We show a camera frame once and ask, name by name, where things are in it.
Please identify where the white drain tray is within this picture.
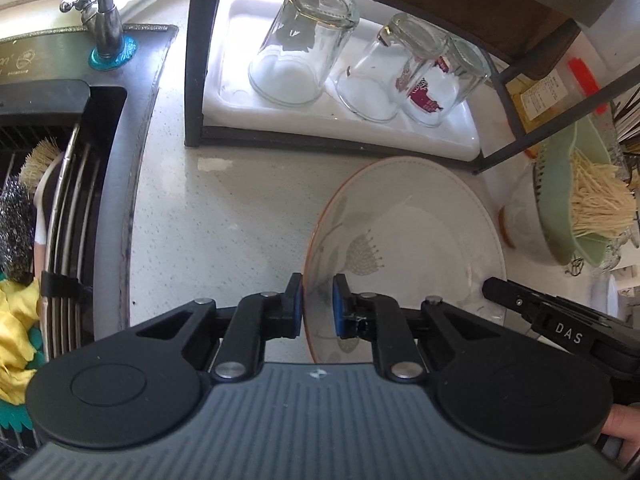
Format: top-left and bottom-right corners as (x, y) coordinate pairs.
(202, 0), (483, 162)

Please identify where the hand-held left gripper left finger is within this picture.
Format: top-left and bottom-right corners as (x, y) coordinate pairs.
(135, 272), (304, 386)

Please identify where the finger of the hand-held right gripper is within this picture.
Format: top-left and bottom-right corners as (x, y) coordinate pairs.
(482, 276), (547, 333)

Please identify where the person's right hand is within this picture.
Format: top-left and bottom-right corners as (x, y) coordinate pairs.
(601, 404), (640, 445)

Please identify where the bundle of chopsticks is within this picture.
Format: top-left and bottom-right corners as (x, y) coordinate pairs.
(612, 95), (640, 146)

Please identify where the bristle dish brush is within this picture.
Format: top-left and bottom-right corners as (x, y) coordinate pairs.
(19, 139), (68, 281)

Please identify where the black metal shelf rack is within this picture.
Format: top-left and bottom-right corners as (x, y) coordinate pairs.
(184, 0), (640, 176)

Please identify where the dark sink mat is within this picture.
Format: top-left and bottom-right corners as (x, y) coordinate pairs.
(0, 24), (180, 333)

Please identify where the plastic jar red lid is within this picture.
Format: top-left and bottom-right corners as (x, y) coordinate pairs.
(505, 57), (613, 146)

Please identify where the red printed drinking glass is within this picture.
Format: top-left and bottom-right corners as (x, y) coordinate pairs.
(397, 35), (493, 128)

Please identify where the teal faucet base ring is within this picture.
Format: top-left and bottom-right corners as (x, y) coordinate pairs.
(88, 36), (142, 71)

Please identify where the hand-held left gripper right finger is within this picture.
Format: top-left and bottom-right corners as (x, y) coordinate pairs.
(332, 274), (506, 386)

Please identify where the green toothpick container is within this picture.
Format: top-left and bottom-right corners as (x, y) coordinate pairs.
(532, 117), (636, 268)

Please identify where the steel wool scrubber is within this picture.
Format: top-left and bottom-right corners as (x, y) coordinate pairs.
(0, 176), (36, 283)

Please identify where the chrome faucet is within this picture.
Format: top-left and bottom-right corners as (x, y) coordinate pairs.
(59, 0), (125, 61)

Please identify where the plain clear drinking glass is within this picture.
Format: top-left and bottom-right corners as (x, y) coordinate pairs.
(336, 12), (451, 122)

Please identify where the yellow rubber glove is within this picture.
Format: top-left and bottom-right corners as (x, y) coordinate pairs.
(0, 277), (46, 406)

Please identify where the black sink drain rack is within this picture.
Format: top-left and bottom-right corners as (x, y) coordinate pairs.
(0, 80), (128, 461)

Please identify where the bundle of wooden toothpicks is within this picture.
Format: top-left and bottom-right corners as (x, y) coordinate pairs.
(570, 150), (636, 238)

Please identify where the large clear drinking glass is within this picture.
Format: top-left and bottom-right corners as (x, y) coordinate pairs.
(248, 0), (361, 107)

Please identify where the floral ceramic plate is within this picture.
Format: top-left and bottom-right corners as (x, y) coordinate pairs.
(302, 156), (508, 366)

